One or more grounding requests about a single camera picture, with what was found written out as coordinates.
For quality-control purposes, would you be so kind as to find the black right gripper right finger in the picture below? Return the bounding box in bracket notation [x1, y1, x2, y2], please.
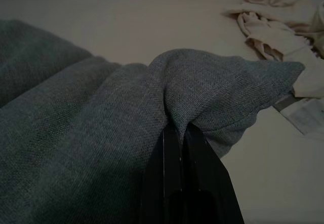
[181, 121, 246, 224]

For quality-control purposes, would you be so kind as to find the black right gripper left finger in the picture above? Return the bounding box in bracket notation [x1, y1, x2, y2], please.
[140, 127, 187, 224]

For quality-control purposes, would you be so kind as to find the blue-grey fabric pillow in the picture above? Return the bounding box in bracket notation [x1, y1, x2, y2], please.
[0, 18, 306, 224]

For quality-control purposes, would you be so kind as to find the white sheeted mattress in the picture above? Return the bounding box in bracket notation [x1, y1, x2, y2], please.
[0, 0, 324, 224]

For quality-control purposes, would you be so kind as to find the cream crumpled blanket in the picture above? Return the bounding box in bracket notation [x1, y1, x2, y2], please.
[219, 0, 324, 63]

